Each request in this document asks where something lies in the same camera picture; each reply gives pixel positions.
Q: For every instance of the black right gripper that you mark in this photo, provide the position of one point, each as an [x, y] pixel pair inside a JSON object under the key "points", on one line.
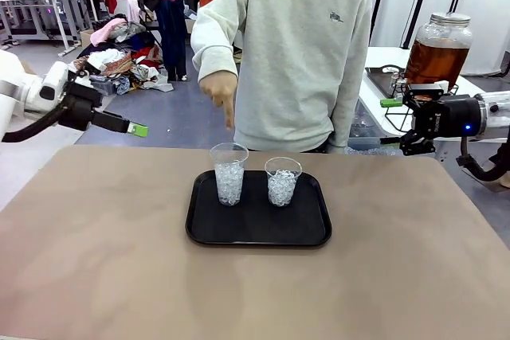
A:
{"points": [[446, 117]]}

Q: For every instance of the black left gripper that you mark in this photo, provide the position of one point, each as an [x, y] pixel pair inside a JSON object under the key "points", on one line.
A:
{"points": [[79, 105]]}

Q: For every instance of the glass tea dispenser jar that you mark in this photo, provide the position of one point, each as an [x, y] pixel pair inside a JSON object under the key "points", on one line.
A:
{"points": [[436, 61]]}

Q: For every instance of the tall clear iced cup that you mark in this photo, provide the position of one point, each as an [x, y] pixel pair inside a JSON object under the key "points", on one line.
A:
{"points": [[229, 184]]}

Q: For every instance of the short clear iced cup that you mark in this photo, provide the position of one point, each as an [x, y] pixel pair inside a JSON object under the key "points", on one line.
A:
{"points": [[283, 190]]}

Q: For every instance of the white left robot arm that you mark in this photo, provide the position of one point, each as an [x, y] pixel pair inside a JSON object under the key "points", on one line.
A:
{"points": [[24, 89]]}

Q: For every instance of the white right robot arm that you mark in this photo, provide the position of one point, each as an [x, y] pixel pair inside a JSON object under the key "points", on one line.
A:
{"points": [[498, 117]]}

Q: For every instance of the person's right forearm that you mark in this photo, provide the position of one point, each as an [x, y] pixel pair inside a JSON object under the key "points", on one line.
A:
{"points": [[215, 57]]}

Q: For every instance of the person's left forearm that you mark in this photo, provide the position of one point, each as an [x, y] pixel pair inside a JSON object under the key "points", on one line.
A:
{"points": [[350, 117]]}

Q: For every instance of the person's right hand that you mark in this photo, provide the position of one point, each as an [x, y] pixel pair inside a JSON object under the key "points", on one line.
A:
{"points": [[219, 87]]}

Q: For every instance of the clear plastic ice bin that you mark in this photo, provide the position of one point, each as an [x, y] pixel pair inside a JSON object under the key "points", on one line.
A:
{"points": [[362, 127]]}

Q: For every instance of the metal drip tray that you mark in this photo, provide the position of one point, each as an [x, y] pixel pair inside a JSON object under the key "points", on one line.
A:
{"points": [[378, 79]]}

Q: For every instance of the pile of mixed clothes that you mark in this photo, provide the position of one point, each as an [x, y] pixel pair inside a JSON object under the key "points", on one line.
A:
{"points": [[119, 57]]}

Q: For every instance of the white side table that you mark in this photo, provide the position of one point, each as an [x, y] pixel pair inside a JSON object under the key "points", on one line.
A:
{"points": [[470, 82]]}

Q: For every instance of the small cardboard box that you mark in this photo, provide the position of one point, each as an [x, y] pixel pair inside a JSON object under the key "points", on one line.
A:
{"points": [[86, 37]]}

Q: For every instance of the hanging blue trousers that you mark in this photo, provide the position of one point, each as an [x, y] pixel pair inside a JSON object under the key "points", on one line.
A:
{"points": [[171, 37]]}

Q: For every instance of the person in cream sweatshirt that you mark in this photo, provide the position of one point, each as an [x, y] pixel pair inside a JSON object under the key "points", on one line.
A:
{"points": [[295, 57]]}

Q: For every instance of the black plastic tray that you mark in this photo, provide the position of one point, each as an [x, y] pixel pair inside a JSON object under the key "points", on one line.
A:
{"points": [[259, 224]]}

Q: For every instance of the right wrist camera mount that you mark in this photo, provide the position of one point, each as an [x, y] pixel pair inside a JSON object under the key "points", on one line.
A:
{"points": [[424, 91]]}

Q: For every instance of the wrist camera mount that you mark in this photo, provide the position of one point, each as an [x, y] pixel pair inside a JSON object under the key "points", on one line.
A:
{"points": [[424, 91], [84, 80]]}

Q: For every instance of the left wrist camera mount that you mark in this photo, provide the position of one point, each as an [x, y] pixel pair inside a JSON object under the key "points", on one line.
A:
{"points": [[84, 80]]}

